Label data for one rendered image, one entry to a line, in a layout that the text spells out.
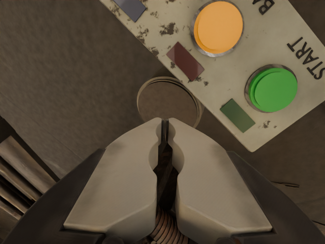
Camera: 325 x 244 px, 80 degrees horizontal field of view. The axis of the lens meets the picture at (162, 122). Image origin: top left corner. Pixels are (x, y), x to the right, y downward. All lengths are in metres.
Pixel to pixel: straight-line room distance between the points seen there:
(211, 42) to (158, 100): 0.18
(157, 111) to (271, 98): 0.20
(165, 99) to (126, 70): 0.67
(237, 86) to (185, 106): 0.14
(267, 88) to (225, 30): 0.06
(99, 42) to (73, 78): 0.30
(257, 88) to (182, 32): 0.08
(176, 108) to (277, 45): 0.18
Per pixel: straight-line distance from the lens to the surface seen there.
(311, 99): 0.23
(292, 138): 1.01
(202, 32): 0.18
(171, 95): 0.32
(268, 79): 0.20
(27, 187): 0.35
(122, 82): 1.02
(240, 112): 0.21
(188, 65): 0.19
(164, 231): 0.74
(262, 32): 0.21
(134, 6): 0.20
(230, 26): 0.19
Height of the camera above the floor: 0.79
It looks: 50 degrees down
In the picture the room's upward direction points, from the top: 148 degrees counter-clockwise
